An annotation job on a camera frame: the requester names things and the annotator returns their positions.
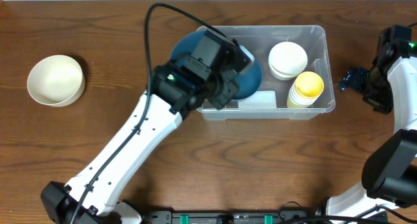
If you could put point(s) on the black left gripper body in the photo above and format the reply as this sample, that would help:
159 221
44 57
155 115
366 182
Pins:
241 59

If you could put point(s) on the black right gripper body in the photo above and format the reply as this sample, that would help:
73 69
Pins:
363 84

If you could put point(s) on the dark blue bowl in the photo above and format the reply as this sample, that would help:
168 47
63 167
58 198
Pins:
186 45
249 81

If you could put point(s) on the dark blue bowl front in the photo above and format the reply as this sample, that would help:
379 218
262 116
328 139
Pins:
249 81

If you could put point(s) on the yellow plastic bowl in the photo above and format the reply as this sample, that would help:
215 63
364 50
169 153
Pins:
280 74

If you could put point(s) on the yellow plastic cup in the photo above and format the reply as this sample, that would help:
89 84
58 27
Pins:
297 102
309 84

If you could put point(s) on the grey plastic bowl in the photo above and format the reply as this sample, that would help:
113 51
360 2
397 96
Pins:
285 78

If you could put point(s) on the white plastic bowl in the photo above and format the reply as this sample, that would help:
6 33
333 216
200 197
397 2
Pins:
288 58

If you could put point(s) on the pink plastic cup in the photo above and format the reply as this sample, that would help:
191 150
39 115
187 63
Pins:
298 102

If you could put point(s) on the light blue plastic cup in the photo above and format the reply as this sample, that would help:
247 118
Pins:
311 99

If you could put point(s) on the cream plastic cup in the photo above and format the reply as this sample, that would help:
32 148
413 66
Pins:
299 98

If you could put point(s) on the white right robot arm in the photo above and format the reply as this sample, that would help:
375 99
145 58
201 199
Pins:
388 179

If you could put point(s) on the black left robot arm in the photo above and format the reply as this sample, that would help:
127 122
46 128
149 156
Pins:
92 196

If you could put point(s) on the white label in bin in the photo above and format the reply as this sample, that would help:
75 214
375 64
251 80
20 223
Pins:
259 100

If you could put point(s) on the clear plastic storage bin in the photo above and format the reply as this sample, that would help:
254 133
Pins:
259 40

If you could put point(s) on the large cream bowl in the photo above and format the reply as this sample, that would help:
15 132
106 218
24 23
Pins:
56 81

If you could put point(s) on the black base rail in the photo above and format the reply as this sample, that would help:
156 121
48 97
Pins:
173 217

